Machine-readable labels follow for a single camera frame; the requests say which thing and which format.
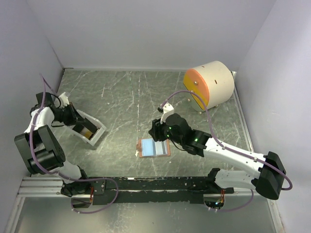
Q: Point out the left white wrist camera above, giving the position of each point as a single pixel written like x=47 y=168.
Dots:
x=64 y=99

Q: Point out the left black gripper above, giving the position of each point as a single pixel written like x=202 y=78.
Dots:
x=75 y=117

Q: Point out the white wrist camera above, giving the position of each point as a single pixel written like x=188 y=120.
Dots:
x=64 y=99
x=166 y=111

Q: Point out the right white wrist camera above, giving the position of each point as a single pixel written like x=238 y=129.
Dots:
x=166 y=111

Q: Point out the white card tray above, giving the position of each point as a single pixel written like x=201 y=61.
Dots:
x=93 y=124

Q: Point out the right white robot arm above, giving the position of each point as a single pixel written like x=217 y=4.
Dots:
x=260 y=172

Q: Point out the cards stack in tray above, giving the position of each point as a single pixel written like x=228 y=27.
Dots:
x=83 y=131

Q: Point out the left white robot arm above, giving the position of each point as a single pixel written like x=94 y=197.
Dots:
x=41 y=151

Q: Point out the brown leather card holder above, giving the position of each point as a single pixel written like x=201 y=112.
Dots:
x=145 y=148

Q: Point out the cream round drawer cabinet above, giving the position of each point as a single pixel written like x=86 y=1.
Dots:
x=213 y=82

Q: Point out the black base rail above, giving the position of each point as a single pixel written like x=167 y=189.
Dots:
x=145 y=189

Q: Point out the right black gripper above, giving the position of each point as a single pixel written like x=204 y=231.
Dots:
x=156 y=131

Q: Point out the white patterned credit card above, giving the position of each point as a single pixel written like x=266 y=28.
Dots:
x=161 y=148

